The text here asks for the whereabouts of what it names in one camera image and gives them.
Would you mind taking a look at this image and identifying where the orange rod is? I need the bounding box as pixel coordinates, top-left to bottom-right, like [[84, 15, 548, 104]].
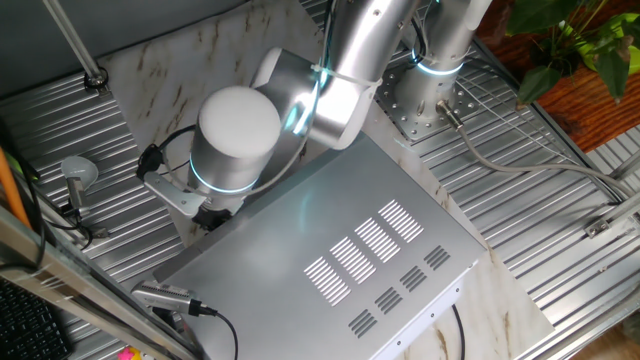
[[0, 143, 34, 229]]

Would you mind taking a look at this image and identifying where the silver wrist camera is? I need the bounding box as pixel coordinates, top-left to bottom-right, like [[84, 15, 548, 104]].
[[142, 171, 210, 220]]

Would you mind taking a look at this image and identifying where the black keyboard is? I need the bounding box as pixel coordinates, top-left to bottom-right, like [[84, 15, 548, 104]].
[[0, 277, 74, 360]]

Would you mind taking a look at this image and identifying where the aluminium frame strut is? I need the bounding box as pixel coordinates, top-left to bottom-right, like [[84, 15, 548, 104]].
[[583, 149, 640, 240]]

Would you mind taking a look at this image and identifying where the aluminium frame beam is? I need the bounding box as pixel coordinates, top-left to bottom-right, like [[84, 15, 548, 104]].
[[0, 202, 206, 360]]

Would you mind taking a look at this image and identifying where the grey robot power cable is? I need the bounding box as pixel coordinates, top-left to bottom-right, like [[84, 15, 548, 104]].
[[433, 98, 636, 201]]

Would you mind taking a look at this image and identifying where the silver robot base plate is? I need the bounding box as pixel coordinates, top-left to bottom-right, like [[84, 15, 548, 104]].
[[373, 62, 482, 145]]

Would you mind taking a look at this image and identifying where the silver microwave housing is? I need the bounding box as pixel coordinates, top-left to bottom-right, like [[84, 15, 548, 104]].
[[152, 133, 488, 360]]

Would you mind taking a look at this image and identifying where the potted green plant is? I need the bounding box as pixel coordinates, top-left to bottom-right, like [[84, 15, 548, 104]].
[[504, 0, 640, 107]]

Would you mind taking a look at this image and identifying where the silver pole with black base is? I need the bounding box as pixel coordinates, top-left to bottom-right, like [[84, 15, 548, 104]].
[[41, 0, 112, 99]]

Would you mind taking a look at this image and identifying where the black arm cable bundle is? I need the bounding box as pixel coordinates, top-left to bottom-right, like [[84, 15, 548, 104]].
[[405, 0, 429, 66]]

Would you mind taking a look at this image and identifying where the black microwave power cord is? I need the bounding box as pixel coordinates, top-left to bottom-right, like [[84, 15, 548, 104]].
[[450, 303, 467, 360]]

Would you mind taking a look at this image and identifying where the thin black cable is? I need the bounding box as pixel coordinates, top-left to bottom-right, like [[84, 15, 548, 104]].
[[0, 149, 51, 274]]

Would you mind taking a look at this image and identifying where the black finned camera cable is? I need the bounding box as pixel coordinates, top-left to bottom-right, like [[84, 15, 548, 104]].
[[188, 298, 240, 360]]

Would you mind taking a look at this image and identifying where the silver finned camera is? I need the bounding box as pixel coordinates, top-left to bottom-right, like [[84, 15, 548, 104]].
[[130, 279, 197, 317]]

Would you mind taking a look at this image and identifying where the marble pattern table mat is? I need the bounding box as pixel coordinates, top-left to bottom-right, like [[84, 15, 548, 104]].
[[97, 0, 556, 360]]

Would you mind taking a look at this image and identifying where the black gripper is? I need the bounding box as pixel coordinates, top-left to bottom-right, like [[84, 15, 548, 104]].
[[191, 205, 235, 232]]

